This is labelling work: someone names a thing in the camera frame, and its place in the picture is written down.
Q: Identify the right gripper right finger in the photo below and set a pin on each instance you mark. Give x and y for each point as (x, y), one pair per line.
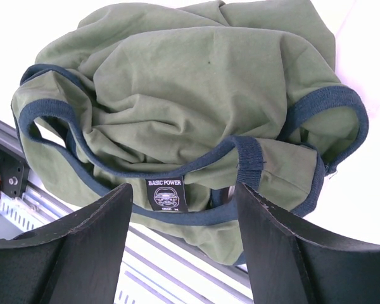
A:
(291, 260)

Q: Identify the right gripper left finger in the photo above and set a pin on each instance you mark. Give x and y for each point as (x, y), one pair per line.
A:
(75, 259)

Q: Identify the green tank top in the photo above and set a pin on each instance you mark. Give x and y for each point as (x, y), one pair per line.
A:
(183, 104)

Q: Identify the aluminium mounting rail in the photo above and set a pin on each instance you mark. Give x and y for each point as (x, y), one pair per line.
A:
(154, 269)

